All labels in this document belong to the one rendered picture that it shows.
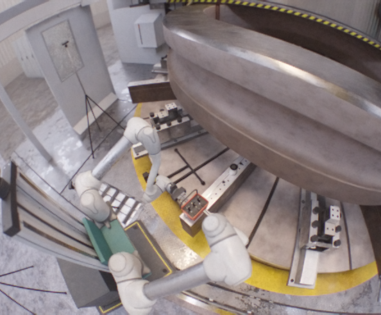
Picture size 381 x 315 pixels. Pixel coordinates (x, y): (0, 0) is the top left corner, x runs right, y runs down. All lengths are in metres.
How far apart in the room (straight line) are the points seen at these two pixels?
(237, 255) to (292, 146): 1.02
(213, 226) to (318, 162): 1.07
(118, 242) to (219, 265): 0.83
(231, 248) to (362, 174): 1.34
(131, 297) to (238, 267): 0.58
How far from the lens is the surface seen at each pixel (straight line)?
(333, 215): 1.81
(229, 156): 2.41
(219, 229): 0.75
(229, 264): 0.75
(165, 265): 1.89
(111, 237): 1.44
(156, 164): 1.41
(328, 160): 1.60
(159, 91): 3.27
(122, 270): 1.08
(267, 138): 1.54
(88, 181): 1.42
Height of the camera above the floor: 2.18
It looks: 52 degrees down
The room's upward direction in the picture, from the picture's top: 5 degrees counter-clockwise
